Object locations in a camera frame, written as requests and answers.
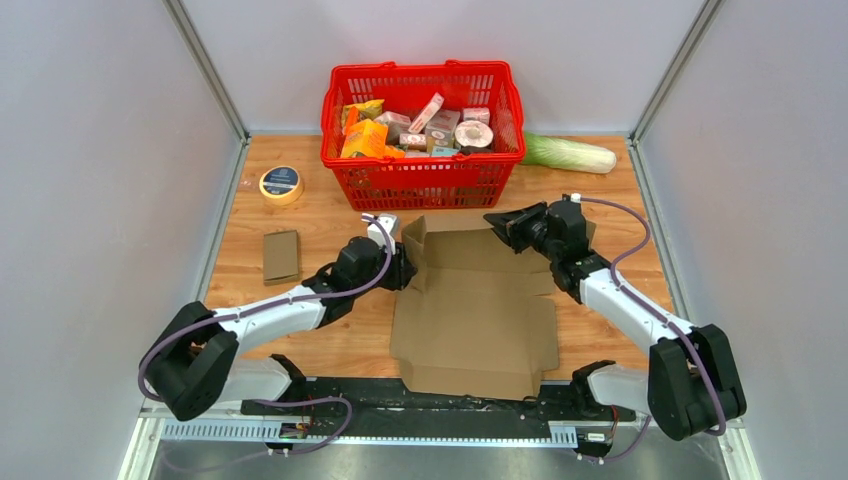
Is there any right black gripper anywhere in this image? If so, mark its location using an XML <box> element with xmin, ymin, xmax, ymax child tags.
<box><xmin>482</xmin><ymin>202</ymin><xmax>559</xmax><ymax>263</ymax></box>

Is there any large cardboard sheet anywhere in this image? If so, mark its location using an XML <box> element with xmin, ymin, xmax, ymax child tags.
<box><xmin>390</xmin><ymin>214</ymin><xmax>559</xmax><ymax>401</ymax></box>

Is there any small brown cardboard box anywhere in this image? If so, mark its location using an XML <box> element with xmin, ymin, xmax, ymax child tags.
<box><xmin>262</xmin><ymin>230</ymin><xmax>301</xmax><ymax>286</ymax></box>

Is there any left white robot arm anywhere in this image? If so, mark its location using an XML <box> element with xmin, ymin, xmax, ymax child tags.
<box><xmin>138</xmin><ymin>237</ymin><xmax>418</xmax><ymax>421</ymax></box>

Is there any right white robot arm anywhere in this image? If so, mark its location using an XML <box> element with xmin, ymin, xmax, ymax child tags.
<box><xmin>484</xmin><ymin>194</ymin><xmax>747</xmax><ymax>441</ymax></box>

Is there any small pink box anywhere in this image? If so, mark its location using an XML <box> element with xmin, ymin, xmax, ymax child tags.
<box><xmin>462</xmin><ymin>107</ymin><xmax>491</xmax><ymax>125</ymax></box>

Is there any beige carton box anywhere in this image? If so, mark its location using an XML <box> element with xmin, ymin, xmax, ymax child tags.
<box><xmin>424</xmin><ymin>109</ymin><xmax>461</xmax><ymax>152</ymax></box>

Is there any pink white long box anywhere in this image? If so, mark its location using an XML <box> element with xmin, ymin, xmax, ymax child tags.
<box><xmin>407</xmin><ymin>93</ymin><xmax>444</xmax><ymax>134</ymax></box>

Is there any orange snack box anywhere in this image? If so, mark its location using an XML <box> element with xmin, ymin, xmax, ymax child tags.
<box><xmin>340</xmin><ymin>119</ymin><xmax>388</xmax><ymax>158</ymax></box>

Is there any grey white box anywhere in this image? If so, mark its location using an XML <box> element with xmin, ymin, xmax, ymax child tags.
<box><xmin>374</xmin><ymin>111</ymin><xmax>412</xmax><ymax>145</ymax></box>

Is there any red plastic shopping basket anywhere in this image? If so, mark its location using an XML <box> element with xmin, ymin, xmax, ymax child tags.
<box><xmin>321</xmin><ymin>60</ymin><xmax>526</xmax><ymax>210</ymax></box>

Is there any green napa cabbage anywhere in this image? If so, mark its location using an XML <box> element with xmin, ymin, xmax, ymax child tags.
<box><xmin>522</xmin><ymin>132</ymin><xmax>618</xmax><ymax>174</ymax></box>

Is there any yellow tape roll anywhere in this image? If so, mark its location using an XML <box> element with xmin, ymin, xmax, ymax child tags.
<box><xmin>259</xmin><ymin>165</ymin><xmax>305</xmax><ymax>206</ymax></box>

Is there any yellow snack bag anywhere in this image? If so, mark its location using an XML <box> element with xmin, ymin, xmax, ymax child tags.
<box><xmin>340</xmin><ymin>99</ymin><xmax>384</xmax><ymax>134</ymax></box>

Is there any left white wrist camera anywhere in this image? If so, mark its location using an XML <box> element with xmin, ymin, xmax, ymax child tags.
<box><xmin>361</xmin><ymin>213</ymin><xmax>399</xmax><ymax>255</ymax></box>

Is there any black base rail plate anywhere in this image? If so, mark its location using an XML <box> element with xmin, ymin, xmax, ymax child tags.
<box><xmin>240</xmin><ymin>377</ymin><xmax>638</xmax><ymax>446</ymax></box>

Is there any white slotted cable duct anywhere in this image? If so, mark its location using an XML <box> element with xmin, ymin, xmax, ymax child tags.
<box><xmin>162</xmin><ymin>423</ymin><xmax>579</xmax><ymax>448</ymax></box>

